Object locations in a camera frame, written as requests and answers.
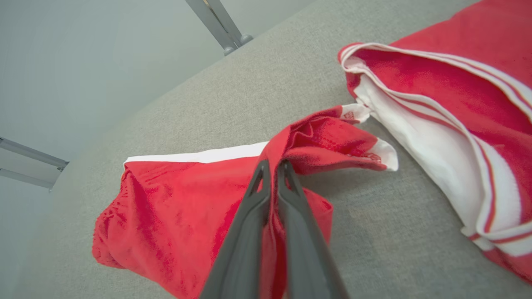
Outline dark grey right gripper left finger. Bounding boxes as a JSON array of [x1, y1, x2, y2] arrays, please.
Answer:
[[199, 160, 273, 299]]

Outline grey metal cart frame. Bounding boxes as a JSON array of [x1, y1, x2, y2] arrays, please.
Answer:
[[0, 137, 70, 191]]

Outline red shorts with white trim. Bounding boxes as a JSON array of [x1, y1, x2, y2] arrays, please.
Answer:
[[92, 104, 399, 299]]

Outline red white striped trousers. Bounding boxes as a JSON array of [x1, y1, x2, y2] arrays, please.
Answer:
[[337, 0, 532, 285]]

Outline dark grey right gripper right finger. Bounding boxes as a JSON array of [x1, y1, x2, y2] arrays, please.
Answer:
[[276, 160, 350, 299]]

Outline grey metal post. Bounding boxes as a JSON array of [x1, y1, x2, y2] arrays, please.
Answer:
[[204, 0, 253, 45], [185, 0, 235, 56]]

